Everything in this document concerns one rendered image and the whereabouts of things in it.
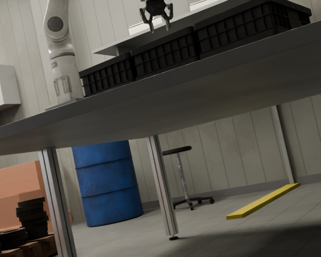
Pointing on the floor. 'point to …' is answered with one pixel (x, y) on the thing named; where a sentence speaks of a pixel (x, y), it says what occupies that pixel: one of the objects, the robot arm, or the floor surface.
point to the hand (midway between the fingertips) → (160, 28)
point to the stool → (184, 178)
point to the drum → (107, 182)
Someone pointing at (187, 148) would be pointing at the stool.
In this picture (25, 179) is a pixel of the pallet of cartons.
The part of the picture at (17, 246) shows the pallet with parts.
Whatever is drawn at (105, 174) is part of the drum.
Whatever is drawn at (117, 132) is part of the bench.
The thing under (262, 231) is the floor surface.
